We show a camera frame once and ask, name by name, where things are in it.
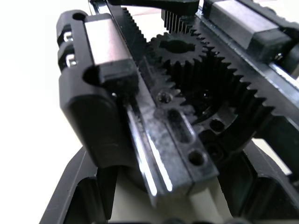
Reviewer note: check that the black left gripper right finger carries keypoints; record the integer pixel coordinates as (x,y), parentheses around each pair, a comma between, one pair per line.
(268,198)

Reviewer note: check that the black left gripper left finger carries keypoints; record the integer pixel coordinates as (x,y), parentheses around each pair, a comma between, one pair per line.
(77,186)

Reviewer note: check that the black gripper body workpiece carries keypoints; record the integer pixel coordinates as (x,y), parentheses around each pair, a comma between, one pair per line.
(163,93)

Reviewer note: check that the black ribbed finger piece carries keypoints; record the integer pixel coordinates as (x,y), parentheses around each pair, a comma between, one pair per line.
(172,7)

